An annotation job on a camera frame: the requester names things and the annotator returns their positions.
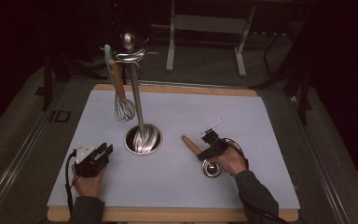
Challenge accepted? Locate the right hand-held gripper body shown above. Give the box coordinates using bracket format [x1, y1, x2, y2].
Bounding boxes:
[200, 118, 230, 155]

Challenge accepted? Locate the white metal stand frame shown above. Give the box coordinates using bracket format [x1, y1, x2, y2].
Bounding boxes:
[151, 0, 257, 77]

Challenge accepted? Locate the person's right hand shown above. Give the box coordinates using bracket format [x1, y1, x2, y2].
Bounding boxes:
[206, 146, 249, 178]

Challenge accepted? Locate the white table sheet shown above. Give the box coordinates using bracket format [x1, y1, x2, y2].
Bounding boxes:
[47, 89, 301, 210]

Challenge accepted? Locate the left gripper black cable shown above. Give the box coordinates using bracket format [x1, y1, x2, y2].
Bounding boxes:
[64, 149, 79, 217]

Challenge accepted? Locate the steel utensil rack stand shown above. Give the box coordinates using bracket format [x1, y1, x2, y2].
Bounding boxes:
[115, 32, 164, 156]

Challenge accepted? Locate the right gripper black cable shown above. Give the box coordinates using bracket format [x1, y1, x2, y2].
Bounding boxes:
[223, 137, 290, 224]

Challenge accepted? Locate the person's left hand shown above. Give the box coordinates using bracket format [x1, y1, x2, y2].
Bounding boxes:
[71, 164, 108, 199]

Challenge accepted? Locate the wooden handled mesh strainer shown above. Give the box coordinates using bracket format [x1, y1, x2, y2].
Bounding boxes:
[109, 59, 137, 119]

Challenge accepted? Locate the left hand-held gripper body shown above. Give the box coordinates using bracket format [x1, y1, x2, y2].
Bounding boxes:
[74, 142, 106, 178]

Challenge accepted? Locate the black floor stand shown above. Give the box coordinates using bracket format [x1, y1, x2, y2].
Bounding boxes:
[35, 52, 106, 112]
[250, 31, 313, 125]

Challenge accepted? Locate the black floor bracket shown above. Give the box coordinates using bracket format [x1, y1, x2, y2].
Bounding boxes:
[48, 109, 72, 123]

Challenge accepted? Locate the green handled wire whisk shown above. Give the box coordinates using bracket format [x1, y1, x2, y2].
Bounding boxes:
[103, 44, 137, 123]

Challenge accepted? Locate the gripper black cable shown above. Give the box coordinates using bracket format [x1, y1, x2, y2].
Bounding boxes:
[223, 137, 290, 224]
[64, 149, 79, 217]

